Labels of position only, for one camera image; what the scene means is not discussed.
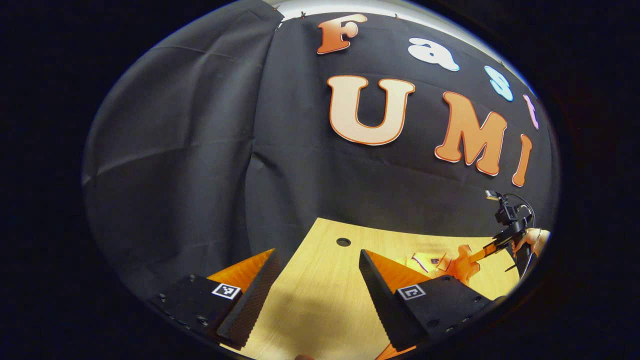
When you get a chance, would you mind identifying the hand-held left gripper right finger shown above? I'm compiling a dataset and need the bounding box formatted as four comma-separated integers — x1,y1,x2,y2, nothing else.
358,249,506,360

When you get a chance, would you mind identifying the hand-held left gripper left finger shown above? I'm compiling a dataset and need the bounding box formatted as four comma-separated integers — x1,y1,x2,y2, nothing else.
150,248,282,351

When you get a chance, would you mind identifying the orange T-shirt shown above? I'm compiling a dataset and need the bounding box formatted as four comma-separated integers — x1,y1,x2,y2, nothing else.
397,244,482,286

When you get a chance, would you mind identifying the black backdrop cloth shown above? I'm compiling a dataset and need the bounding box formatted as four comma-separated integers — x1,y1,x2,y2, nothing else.
81,0,561,301

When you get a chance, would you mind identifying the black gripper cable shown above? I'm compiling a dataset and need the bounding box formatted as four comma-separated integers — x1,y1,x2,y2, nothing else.
502,193,537,231

